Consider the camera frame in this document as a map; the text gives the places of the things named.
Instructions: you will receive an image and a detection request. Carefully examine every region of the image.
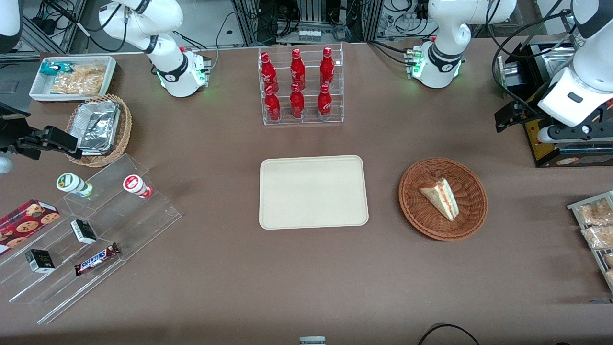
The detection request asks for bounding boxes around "teal snack packet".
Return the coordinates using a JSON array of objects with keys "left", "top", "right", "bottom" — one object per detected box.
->
[{"left": 40, "top": 61, "right": 72, "bottom": 76}]

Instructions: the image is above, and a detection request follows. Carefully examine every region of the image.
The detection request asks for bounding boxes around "black cable loop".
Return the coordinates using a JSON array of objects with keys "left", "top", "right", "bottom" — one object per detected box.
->
[{"left": 417, "top": 324, "right": 482, "bottom": 345}]

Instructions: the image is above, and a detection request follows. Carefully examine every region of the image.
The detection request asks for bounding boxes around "clear acrylic stepped shelf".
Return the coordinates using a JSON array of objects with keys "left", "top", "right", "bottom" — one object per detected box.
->
[{"left": 0, "top": 153, "right": 182, "bottom": 325}]

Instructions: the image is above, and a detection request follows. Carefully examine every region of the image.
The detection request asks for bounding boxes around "red soda bottle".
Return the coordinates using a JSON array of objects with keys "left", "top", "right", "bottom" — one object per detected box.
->
[
  {"left": 320, "top": 46, "right": 335, "bottom": 89},
  {"left": 290, "top": 48, "right": 306, "bottom": 91},
  {"left": 317, "top": 84, "right": 333, "bottom": 120},
  {"left": 264, "top": 85, "right": 282, "bottom": 121},
  {"left": 290, "top": 83, "right": 306, "bottom": 119},
  {"left": 260, "top": 52, "right": 279, "bottom": 92}
]

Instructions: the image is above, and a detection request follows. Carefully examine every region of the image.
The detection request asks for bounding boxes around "steel food pan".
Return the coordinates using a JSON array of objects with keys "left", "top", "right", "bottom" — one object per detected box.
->
[{"left": 540, "top": 46, "right": 578, "bottom": 75}]

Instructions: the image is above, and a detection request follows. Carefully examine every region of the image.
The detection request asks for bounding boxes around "metal equipment frame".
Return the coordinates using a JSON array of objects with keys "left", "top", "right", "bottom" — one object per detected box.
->
[{"left": 230, "top": 0, "right": 386, "bottom": 46}]

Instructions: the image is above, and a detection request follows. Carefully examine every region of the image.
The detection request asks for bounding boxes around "clear bag of chips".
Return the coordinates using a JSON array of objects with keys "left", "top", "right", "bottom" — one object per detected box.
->
[{"left": 50, "top": 65, "right": 107, "bottom": 95}]

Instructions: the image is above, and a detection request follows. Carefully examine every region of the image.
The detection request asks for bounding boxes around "Snickers chocolate bar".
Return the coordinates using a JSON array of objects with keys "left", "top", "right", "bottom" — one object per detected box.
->
[{"left": 74, "top": 243, "right": 120, "bottom": 276}]

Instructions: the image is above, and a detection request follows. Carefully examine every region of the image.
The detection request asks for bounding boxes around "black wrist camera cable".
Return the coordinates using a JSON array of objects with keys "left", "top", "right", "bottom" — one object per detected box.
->
[{"left": 486, "top": 0, "right": 582, "bottom": 108}]

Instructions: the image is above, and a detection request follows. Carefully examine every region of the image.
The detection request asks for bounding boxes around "grey snack rack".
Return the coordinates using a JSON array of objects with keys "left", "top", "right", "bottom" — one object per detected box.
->
[{"left": 568, "top": 191, "right": 613, "bottom": 293}]

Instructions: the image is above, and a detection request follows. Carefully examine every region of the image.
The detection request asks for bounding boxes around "red lid yogurt cup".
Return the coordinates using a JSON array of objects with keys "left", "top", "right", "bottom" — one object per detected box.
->
[{"left": 123, "top": 174, "right": 154, "bottom": 199}]

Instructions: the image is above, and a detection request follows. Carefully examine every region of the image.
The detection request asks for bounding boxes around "small black box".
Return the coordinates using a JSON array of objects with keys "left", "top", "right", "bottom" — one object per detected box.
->
[
  {"left": 25, "top": 249, "right": 56, "bottom": 274},
  {"left": 70, "top": 219, "right": 97, "bottom": 245}
]

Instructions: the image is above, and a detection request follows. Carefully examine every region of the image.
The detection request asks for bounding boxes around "aluminium foil container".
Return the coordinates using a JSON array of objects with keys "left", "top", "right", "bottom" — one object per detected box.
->
[{"left": 77, "top": 100, "right": 121, "bottom": 155}]

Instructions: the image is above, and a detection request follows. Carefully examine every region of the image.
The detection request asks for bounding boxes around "black hot food display case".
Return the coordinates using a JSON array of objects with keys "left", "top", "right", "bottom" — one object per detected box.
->
[{"left": 497, "top": 9, "right": 613, "bottom": 168}]

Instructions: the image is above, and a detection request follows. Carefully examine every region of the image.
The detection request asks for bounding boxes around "light oval wicker basket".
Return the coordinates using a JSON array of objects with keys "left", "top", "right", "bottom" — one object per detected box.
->
[{"left": 66, "top": 94, "right": 133, "bottom": 168}]

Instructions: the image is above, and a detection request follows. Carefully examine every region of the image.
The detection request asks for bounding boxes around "aluminium frame beam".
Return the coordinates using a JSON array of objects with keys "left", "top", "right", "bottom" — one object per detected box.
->
[{"left": 19, "top": 0, "right": 89, "bottom": 54}]

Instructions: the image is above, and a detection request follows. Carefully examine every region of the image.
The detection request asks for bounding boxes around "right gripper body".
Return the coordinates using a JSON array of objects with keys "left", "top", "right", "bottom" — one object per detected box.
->
[{"left": 0, "top": 103, "right": 30, "bottom": 144}]

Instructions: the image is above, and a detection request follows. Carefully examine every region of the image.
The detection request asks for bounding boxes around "red cookie box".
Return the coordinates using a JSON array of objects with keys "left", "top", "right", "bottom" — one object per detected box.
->
[{"left": 0, "top": 199, "right": 60, "bottom": 254}]

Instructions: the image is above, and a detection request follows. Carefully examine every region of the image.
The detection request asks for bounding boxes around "green lid yogurt cup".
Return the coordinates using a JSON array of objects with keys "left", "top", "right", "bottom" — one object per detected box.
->
[{"left": 56, "top": 172, "right": 94, "bottom": 198}]

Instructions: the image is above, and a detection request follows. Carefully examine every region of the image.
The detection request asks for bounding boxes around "white rectangular snack bin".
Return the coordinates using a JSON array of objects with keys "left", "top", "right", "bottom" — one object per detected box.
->
[{"left": 29, "top": 55, "right": 118, "bottom": 104}]

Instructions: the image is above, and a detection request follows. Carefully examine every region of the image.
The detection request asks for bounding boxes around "triangular sandwich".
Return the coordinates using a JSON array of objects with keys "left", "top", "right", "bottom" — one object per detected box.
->
[{"left": 419, "top": 178, "right": 460, "bottom": 222}]

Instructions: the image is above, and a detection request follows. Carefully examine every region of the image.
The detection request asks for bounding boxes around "clear acrylic bottle rack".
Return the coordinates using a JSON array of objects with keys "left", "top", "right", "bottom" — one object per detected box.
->
[{"left": 258, "top": 43, "right": 344, "bottom": 126}]

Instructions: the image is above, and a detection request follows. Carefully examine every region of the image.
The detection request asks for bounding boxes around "brown round wicker basket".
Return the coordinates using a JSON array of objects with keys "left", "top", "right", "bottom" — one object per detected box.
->
[{"left": 398, "top": 158, "right": 488, "bottom": 241}]

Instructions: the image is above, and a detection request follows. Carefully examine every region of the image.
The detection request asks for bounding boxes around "beige rectangular serving tray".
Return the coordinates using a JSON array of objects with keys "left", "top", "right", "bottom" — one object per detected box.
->
[{"left": 259, "top": 155, "right": 369, "bottom": 230}]

